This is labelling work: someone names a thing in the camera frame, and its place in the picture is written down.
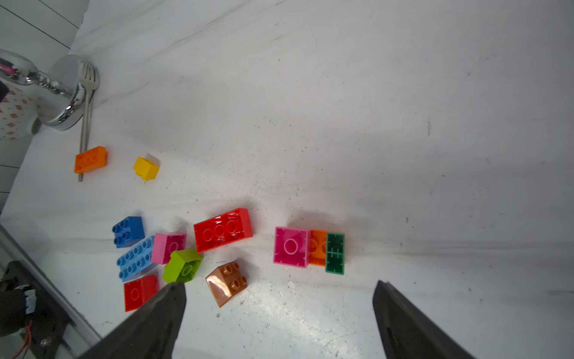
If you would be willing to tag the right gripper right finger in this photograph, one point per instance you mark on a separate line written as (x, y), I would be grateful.
(408, 333)

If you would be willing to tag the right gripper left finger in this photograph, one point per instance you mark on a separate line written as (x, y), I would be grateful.
(150, 332)

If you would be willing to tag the orange lego brick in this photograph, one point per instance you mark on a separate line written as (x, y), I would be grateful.
(90, 160)
(317, 252)

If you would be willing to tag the long red lego brick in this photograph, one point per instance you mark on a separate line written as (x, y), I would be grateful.
(223, 230)

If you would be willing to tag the magenta lego brick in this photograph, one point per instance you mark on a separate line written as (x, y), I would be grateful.
(291, 247)

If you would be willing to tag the small red lego brick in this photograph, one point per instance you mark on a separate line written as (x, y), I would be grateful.
(138, 292)

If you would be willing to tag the lime green lego brick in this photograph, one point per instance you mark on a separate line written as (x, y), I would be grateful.
(183, 266)

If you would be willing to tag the light blue lego brick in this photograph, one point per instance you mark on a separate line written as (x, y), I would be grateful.
(137, 261)

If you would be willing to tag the small pink lego brick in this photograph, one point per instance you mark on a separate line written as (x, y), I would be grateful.
(165, 244)

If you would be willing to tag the brown lego brick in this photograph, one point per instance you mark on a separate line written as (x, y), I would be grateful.
(226, 282)

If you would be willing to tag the dark blue lego brick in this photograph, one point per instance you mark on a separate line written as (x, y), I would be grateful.
(128, 232)

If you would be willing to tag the yellow lego brick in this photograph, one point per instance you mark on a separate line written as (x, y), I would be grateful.
(146, 169)

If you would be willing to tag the patterned white mug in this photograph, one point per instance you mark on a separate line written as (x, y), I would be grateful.
(19, 117)

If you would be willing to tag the silver fork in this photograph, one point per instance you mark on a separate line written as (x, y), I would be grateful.
(90, 81)

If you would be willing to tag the aluminium mounting rail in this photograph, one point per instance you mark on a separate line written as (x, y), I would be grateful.
(79, 336)

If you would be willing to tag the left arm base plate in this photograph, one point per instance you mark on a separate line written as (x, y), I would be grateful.
(27, 308)

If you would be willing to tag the silver wire cup rack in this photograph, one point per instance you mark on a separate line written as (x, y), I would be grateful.
(61, 98)

